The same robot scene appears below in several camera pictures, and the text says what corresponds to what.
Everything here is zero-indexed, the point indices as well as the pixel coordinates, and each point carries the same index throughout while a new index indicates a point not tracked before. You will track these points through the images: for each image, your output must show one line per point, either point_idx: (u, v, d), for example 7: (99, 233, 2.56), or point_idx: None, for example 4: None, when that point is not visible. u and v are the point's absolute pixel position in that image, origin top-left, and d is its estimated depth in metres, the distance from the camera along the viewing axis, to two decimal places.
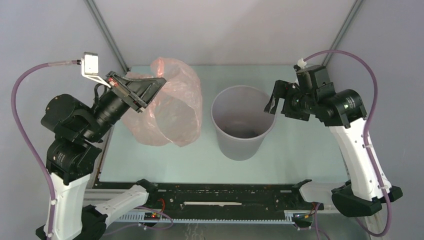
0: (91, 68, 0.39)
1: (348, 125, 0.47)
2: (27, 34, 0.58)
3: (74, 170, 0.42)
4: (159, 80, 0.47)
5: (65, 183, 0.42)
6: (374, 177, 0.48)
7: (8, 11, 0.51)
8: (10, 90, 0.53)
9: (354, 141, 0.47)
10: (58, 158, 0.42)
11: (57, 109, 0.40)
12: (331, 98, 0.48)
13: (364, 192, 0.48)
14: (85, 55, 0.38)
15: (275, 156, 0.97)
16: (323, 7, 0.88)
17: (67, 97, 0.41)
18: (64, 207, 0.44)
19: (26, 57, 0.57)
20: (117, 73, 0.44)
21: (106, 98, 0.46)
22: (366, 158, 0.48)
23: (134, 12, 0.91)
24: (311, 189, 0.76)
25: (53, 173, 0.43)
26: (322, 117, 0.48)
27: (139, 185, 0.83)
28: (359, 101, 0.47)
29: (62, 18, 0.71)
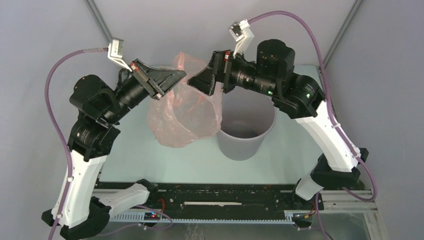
0: (117, 51, 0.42)
1: (316, 114, 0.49)
2: (32, 31, 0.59)
3: (96, 147, 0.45)
4: (179, 72, 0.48)
5: (85, 159, 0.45)
6: (348, 151, 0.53)
7: (14, 9, 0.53)
8: (15, 84, 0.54)
9: (324, 126, 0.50)
10: (82, 135, 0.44)
11: (85, 88, 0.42)
12: (294, 89, 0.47)
13: (344, 165, 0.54)
14: (114, 40, 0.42)
15: (273, 156, 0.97)
16: (321, 7, 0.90)
17: (94, 78, 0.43)
18: (78, 186, 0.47)
19: (30, 53, 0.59)
20: (139, 60, 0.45)
21: (128, 82, 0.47)
22: (336, 138, 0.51)
23: (136, 12, 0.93)
24: (305, 189, 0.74)
25: (74, 150, 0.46)
26: (290, 111, 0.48)
27: (139, 184, 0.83)
28: (315, 86, 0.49)
29: (64, 17, 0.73)
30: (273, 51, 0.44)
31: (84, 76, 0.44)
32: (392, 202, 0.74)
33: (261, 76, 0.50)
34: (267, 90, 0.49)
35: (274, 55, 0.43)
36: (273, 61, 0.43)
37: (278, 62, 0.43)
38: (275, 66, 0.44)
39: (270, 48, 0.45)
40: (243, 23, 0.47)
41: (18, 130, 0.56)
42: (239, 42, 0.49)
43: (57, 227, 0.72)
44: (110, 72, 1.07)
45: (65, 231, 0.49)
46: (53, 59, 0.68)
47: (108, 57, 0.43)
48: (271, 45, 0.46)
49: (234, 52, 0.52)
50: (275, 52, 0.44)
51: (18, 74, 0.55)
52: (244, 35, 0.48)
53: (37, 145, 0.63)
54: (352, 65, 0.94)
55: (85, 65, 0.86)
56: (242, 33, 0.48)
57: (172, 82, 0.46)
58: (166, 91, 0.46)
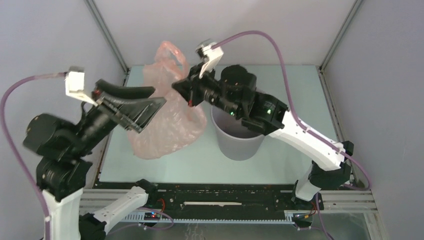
0: (81, 85, 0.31)
1: (283, 125, 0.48)
2: (31, 32, 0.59)
3: (64, 187, 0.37)
4: (159, 100, 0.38)
5: (56, 200, 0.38)
6: (329, 148, 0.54)
7: (12, 7, 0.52)
8: (14, 86, 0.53)
9: (295, 133, 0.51)
10: (47, 177, 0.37)
11: (38, 131, 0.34)
12: (257, 108, 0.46)
13: (331, 163, 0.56)
14: (69, 72, 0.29)
15: (272, 156, 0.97)
16: (321, 7, 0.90)
17: (48, 115, 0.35)
18: (59, 223, 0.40)
19: (28, 54, 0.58)
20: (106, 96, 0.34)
21: (91, 112, 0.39)
22: (310, 140, 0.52)
23: (136, 12, 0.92)
24: (305, 191, 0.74)
25: (44, 191, 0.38)
26: (257, 129, 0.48)
27: (139, 186, 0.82)
28: (275, 101, 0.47)
29: (63, 18, 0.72)
30: (236, 80, 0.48)
31: (35, 114, 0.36)
32: (393, 204, 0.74)
33: (227, 95, 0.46)
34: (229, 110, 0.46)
35: (238, 83, 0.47)
36: (237, 88, 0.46)
37: (242, 89, 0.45)
38: (239, 91, 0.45)
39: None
40: (206, 48, 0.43)
41: (16, 131, 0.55)
42: (204, 67, 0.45)
43: None
44: (110, 72, 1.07)
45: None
46: (52, 60, 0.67)
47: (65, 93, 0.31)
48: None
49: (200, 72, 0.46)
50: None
51: (17, 75, 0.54)
52: (208, 59, 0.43)
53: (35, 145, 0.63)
54: (352, 64, 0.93)
55: (85, 65, 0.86)
56: (206, 55, 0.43)
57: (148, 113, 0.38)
58: (143, 126, 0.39)
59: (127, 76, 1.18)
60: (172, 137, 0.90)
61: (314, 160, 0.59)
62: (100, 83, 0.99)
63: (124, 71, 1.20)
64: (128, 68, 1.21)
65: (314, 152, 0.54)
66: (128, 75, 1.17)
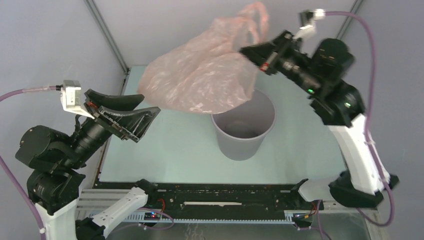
0: (75, 101, 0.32)
1: (351, 125, 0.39)
2: (33, 30, 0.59)
3: (55, 201, 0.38)
4: (153, 110, 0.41)
5: (49, 213, 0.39)
6: (375, 170, 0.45)
7: (14, 8, 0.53)
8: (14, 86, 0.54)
9: (356, 140, 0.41)
10: (38, 191, 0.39)
11: (32, 144, 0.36)
12: (336, 96, 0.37)
13: (367, 185, 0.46)
14: (66, 88, 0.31)
15: (274, 156, 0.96)
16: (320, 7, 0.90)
17: (43, 128, 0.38)
18: (54, 234, 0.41)
19: (30, 52, 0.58)
20: (107, 110, 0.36)
21: (87, 126, 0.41)
22: (364, 153, 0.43)
23: (136, 12, 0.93)
24: (311, 191, 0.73)
25: (36, 204, 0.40)
26: (321, 116, 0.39)
27: (138, 186, 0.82)
28: (359, 97, 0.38)
29: (64, 17, 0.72)
30: (334, 51, 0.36)
31: (31, 128, 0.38)
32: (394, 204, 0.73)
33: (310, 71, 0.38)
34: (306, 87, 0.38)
35: (334, 57, 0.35)
36: (331, 63, 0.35)
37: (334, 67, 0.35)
38: (327, 68, 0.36)
39: (333, 46, 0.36)
40: (318, 12, 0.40)
41: (17, 131, 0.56)
42: (303, 29, 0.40)
43: None
44: (110, 72, 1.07)
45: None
46: (52, 59, 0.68)
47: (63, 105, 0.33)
48: (335, 43, 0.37)
49: (294, 36, 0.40)
50: (338, 52, 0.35)
51: (17, 75, 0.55)
52: (311, 26, 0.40)
53: None
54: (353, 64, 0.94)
55: (85, 65, 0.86)
56: (311, 21, 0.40)
57: (144, 125, 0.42)
58: (140, 137, 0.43)
59: (127, 76, 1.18)
60: (200, 98, 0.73)
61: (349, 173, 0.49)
62: (100, 83, 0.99)
63: (124, 71, 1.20)
64: (128, 68, 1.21)
65: (358, 164, 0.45)
66: (129, 76, 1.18)
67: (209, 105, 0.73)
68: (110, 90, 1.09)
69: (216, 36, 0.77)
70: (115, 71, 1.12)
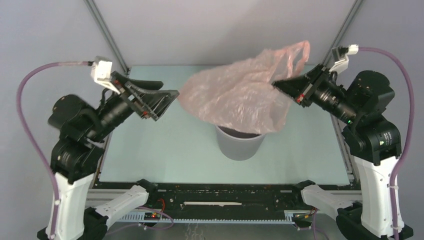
0: (105, 74, 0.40)
1: (378, 162, 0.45)
2: (30, 31, 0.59)
3: (78, 169, 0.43)
4: (173, 92, 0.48)
5: (70, 181, 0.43)
6: (389, 215, 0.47)
7: (12, 8, 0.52)
8: (13, 88, 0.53)
9: (380, 179, 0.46)
10: (63, 158, 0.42)
11: (65, 110, 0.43)
12: (369, 129, 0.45)
13: (375, 226, 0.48)
14: (99, 61, 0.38)
15: (275, 157, 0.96)
16: (321, 7, 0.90)
17: (75, 98, 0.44)
18: (67, 207, 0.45)
19: (27, 53, 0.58)
20: (134, 85, 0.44)
21: (112, 100, 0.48)
22: (384, 195, 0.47)
23: (136, 12, 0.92)
24: (311, 195, 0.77)
25: (57, 173, 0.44)
26: (352, 146, 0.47)
27: (139, 185, 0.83)
28: (397, 135, 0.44)
29: (62, 17, 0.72)
30: (371, 84, 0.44)
31: (63, 97, 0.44)
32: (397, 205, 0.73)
33: (347, 103, 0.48)
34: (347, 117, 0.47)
35: (370, 87, 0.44)
36: (366, 92, 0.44)
37: (369, 96, 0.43)
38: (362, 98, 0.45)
39: (371, 79, 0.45)
40: (352, 47, 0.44)
41: (16, 132, 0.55)
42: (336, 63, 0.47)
43: None
44: None
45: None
46: (51, 60, 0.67)
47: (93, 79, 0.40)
48: (376, 80, 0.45)
49: (330, 69, 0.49)
50: (377, 86, 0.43)
51: (17, 75, 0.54)
52: (346, 60, 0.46)
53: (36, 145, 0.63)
54: (355, 64, 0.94)
55: (85, 65, 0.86)
56: (345, 56, 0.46)
57: (163, 106, 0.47)
58: (158, 116, 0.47)
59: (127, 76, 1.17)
60: (233, 118, 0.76)
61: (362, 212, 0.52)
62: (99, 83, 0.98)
63: (124, 71, 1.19)
64: (128, 68, 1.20)
65: (373, 202, 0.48)
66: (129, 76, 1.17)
67: (241, 126, 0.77)
68: None
69: (259, 60, 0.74)
70: (115, 71, 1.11)
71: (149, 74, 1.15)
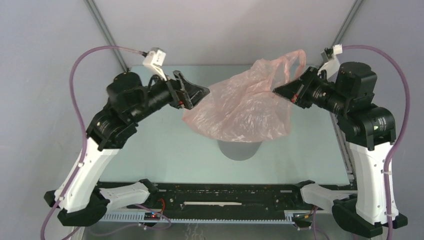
0: (158, 61, 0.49)
1: (372, 148, 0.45)
2: (31, 30, 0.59)
3: (111, 139, 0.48)
4: (205, 90, 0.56)
5: (99, 148, 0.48)
6: (383, 201, 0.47)
7: (12, 8, 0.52)
8: (12, 87, 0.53)
9: (373, 164, 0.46)
10: (102, 125, 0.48)
11: (119, 84, 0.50)
12: (362, 114, 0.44)
13: (369, 213, 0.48)
14: (159, 51, 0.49)
15: (275, 157, 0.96)
16: (321, 7, 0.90)
17: (132, 77, 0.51)
18: (85, 173, 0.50)
19: (26, 52, 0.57)
20: (181, 73, 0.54)
21: (157, 85, 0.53)
22: (378, 181, 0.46)
23: (136, 12, 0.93)
24: (310, 194, 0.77)
25: (90, 138, 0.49)
26: (348, 133, 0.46)
27: (141, 183, 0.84)
28: (392, 121, 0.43)
29: (62, 16, 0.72)
30: (354, 69, 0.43)
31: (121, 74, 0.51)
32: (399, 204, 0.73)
33: (337, 95, 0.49)
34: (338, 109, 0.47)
35: (352, 71, 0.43)
36: (349, 78, 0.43)
37: (353, 80, 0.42)
38: (348, 84, 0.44)
39: (352, 65, 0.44)
40: (336, 46, 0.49)
41: (16, 131, 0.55)
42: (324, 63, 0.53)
43: (53, 227, 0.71)
44: (110, 71, 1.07)
45: (64, 214, 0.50)
46: (51, 60, 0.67)
47: (147, 63, 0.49)
48: (358, 66, 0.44)
49: (318, 69, 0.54)
50: (359, 70, 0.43)
51: (17, 75, 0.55)
52: (333, 60, 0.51)
53: (37, 145, 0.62)
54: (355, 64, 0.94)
55: (85, 65, 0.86)
56: (332, 56, 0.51)
57: (198, 99, 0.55)
58: (192, 107, 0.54)
59: None
60: (243, 130, 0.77)
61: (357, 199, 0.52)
62: (99, 83, 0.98)
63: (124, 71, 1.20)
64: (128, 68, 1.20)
65: (367, 189, 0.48)
66: None
67: (250, 136, 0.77)
68: None
69: (258, 73, 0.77)
70: (115, 71, 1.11)
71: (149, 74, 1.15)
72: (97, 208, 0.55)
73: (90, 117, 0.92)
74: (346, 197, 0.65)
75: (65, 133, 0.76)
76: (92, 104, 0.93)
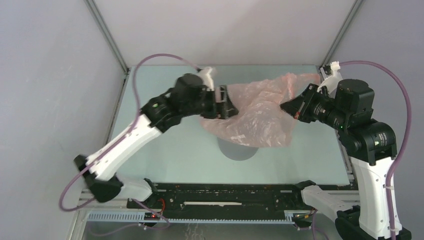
0: (209, 74, 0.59)
1: (374, 163, 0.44)
2: (30, 32, 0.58)
3: (161, 123, 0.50)
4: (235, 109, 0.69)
5: (150, 125, 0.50)
6: (386, 216, 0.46)
7: (10, 8, 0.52)
8: (11, 89, 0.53)
9: (375, 179, 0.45)
10: (158, 107, 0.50)
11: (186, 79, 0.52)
12: (363, 130, 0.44)
13: (373, 228, 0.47)
14: (210, 69, 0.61)
15: (275, 157, 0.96)
16: (322, 7, 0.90)
17: (197, 76, 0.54)
18: (128, 144, 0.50)
19: (26, 53, 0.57)
20: (227, 89, 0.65)
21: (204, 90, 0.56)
22: (381, 196, 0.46)
23: (136, 11, 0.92)
24: (311, 195, 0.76)
25: (142, 115, 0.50)
26: (349, 148, 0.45)
27: (145, 181, 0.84)
28: (392, 138, 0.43)
29: (62, 17, 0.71)
30: (352, 86, 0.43)
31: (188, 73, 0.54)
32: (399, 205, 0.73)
33: (336, 111, 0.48)
34: (338, 124, 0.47)
35: (351, 89, 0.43)
36: (347, 95, 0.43)
37: (351, 97, 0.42)
38: (346, 101, 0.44)
39: (350, 83, 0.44)
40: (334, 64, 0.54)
41: (16, 133, 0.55)
42: (325, 79, 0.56)
43: (53, 228, 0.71)
44: (110, 71, 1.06)
45: (94, 176, 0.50)
46: (50, 60, 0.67)
47: (204, 73, 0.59)
48: (355, 83, 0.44)
49: (319, 85, 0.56)
50: (357, 87, 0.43)
51: (16, 75, 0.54)
52: (333, 76, 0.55)
53: (36, 146, 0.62)
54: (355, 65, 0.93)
55: (85, 65, 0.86)
56: (332, 73, 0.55)
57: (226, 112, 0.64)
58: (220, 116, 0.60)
59: (127, 76, 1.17)
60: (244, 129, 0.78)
61: (360, 213, 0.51)
62: (99, 83, 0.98)
63: (124, 71, 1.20)
64: (128, 68, 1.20)
65: (370, 204, 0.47)
66: (129, 75, 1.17)
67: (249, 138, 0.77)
68: (110, 89, 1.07)
69: (275, 84, 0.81)
70: (115, 71, 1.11)
71: (149, 74, 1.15)
72: (117, 185, 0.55)
73: (90, 117, 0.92)
74: (349, 208, 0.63)
75: (65, 133, 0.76)
76: (92, 104, 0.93)
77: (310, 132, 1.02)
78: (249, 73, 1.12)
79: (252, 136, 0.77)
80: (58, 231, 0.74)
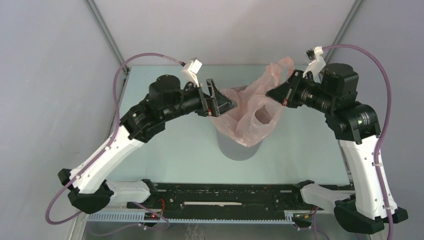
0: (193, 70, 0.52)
1: (360, 141, 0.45)
2: (31, 32, 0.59)
3: (142, 135, 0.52)
4: (234, 102, 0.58)
5: (129, 137, 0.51)
6: (379, 194, 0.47)
7: (10, 8, 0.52)
8: (12, 88, 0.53)
9: (363, 158, 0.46)
10: (137, 118, 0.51)
11: (164, 83, 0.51)
12: (347, 111, 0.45)
13: (368, 208, 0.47)
14: (196, 60, 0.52)
15: (274, 157, 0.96)
16: (320, 7, 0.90)
17: (175, 79, 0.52)
18: (108, 157, 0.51)
19: (26, 53, 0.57)
20: (213, 82, 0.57)
21: (188, 91, 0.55)
22: (370, 175, 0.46)
23: (136, 12, 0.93)
24: (309, 194, 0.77)
25: (122, 127, 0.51)
26: (335, 130, 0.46)
27: (143, 182, 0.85)
28: (375, 118, 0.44)
29: (62, 17, 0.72)
30: (337, 69, 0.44)
31: (163, 78, 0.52)
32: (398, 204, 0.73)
33: (324, 95, 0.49)
34: (325, 107, 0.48)
35: (337, 72, 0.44)
36: (332, 79, 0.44)
37: (337, 81, 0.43)
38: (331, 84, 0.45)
39: (336, 66, 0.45)
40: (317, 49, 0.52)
41: (16, 131, 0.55)
42: (309, 64, 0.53)
43: (52, 228, 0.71)
44: (109, 72, 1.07)
45: (75, 192, 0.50)
46: (50, 61, 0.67)
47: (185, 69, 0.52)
48: (340, 66, 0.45)
49: (305, 70, 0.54)
50: (342, 70, 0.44)
51: (17, 74, 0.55)
52: (317, 60, 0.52)
53: (37, 144, 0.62)
54: (353, 65, 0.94)
55: (85, 65, 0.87)
56: (316, 57, 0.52)
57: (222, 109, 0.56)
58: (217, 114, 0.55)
59: (127, 76, 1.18)
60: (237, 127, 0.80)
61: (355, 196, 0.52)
62: (99, 83, 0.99)
63: (124, 71, 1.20)
64: (128, 68, 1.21)
65: (362, 184, 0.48)
66: (129, 76, 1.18)
67: (241, 134, 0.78)
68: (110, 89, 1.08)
69: (262, 78, 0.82)
70: (115, 72, 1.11)
71: (148, 75, 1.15)
72: (104, 197, 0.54)
73: (90, 117, 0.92)
74: (347, 197, 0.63)
75: (65, 133, 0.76)
76: (92, 104, 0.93)
77: (309, 132, 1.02)
78: (249, 74, 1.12)
79: (243, 132, 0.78)
80: (58, 232, 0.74)
